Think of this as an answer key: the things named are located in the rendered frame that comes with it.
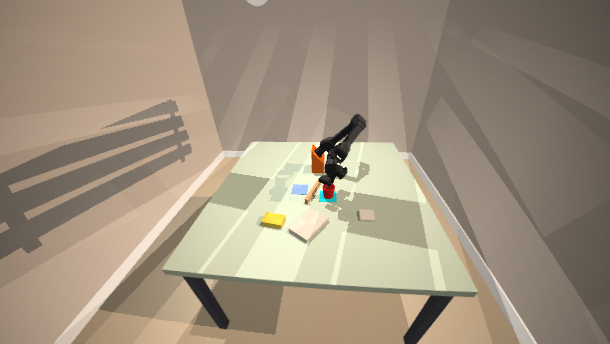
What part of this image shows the yellow flat block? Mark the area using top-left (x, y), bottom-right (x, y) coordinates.
top-left (261, 212), bottom-right (286, 229)

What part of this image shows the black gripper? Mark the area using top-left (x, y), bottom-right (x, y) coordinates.
top-left (318, 171), bottom-right (337, 187)

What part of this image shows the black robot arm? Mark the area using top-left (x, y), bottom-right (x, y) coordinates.
top-left (314, 114), bottom-right (367, 179)

